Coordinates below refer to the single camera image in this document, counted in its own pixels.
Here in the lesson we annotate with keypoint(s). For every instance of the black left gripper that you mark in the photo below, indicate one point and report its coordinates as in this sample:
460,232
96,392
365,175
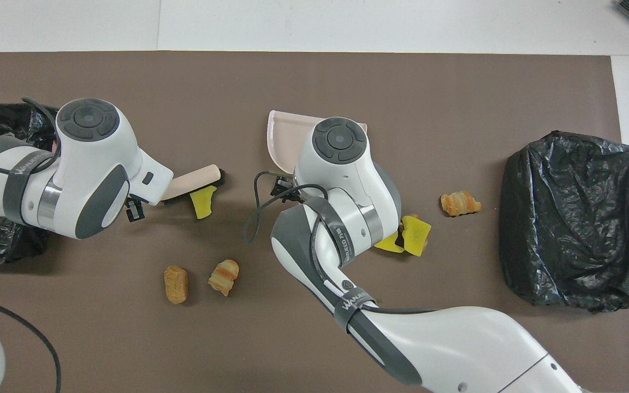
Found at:
135,210

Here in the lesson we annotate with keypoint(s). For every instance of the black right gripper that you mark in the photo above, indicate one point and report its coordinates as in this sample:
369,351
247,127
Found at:
282,186

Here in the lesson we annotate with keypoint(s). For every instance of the beige plastic dustpan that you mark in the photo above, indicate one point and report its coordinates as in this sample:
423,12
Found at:
284,136

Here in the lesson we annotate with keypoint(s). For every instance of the beige brush with black bristles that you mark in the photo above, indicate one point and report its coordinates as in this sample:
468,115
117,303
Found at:
194,180

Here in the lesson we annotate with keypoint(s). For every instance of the curved yellow sponge piece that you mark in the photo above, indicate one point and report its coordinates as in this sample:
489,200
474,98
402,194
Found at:
203,203

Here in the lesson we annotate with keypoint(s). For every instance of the oval brown bread roll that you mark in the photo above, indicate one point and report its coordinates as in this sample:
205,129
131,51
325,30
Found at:
176,285

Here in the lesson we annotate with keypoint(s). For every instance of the striped orange croissant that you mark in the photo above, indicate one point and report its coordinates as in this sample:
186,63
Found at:
224,277
459,203

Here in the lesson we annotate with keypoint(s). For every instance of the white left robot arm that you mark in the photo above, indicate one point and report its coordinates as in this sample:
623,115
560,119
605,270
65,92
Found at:
90,164

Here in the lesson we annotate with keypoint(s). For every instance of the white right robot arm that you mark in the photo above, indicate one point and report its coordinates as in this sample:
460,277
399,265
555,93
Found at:
347,174

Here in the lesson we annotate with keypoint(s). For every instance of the black plastic bin bag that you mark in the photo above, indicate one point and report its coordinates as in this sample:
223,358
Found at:
565,218

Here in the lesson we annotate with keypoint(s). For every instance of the brown table mat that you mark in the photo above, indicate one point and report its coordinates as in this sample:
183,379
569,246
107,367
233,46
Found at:
456,109

